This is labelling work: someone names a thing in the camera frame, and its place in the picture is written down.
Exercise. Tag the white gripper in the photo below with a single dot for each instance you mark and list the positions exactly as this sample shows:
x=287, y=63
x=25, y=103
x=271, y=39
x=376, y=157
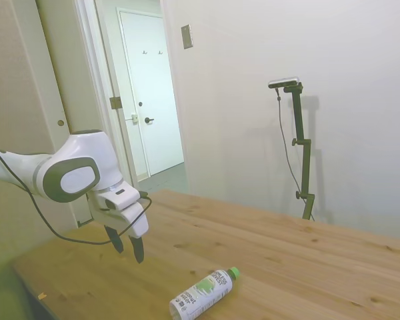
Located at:
x=133, y=221

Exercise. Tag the coconut water bottle green cap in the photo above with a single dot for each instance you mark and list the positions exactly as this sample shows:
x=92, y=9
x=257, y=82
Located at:
x=203, y=293

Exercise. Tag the small orange scrap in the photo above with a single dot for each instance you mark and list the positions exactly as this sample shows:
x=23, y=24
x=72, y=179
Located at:
x=41, y=295

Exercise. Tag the brass door latch plate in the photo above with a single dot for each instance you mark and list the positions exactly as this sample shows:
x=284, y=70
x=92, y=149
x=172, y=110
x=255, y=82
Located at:
x=135, y=118

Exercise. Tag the brass door hinge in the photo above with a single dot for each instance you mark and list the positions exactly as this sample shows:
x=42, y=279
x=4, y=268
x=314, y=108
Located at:
x=115, y=103

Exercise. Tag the white hallway door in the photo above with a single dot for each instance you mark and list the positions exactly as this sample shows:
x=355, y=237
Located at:
x=153, y=83

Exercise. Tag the beige open door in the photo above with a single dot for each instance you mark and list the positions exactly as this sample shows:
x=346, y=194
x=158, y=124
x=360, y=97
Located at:
x=63, y=66

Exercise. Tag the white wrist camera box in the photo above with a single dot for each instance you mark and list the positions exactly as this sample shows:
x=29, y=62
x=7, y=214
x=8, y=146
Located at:
x=121, y=197

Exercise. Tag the black jointed camera stand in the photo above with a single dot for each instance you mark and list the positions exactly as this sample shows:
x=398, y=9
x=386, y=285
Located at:
x=301, y=133

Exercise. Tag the grey wall switch plate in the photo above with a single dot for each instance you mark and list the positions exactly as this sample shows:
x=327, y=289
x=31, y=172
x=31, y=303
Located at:
x=187, y=37

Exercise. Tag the silver camera on stand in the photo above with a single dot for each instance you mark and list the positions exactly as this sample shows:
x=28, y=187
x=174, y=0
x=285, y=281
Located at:
x=284, y=82

